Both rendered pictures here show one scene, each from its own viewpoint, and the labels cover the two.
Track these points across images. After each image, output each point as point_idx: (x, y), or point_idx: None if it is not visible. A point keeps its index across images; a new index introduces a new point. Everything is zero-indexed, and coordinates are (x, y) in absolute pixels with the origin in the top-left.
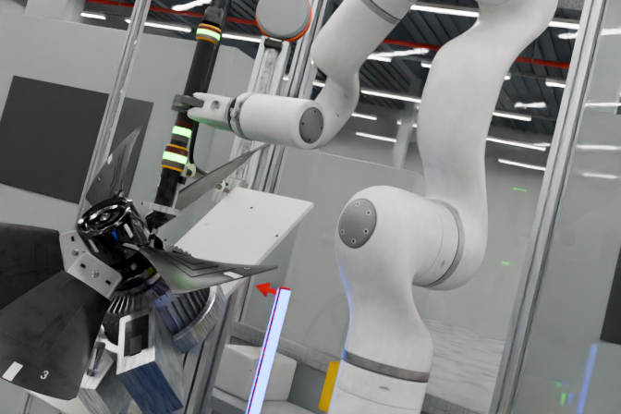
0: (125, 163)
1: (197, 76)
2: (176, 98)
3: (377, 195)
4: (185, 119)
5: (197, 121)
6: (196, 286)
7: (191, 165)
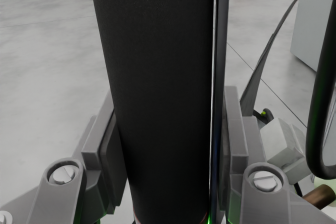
0: (242, 93)
1: (104, 4)
2: (87, 126)
3: None
4: (141, 218)
5: (316, 102)
6: None
7: (334, 181)
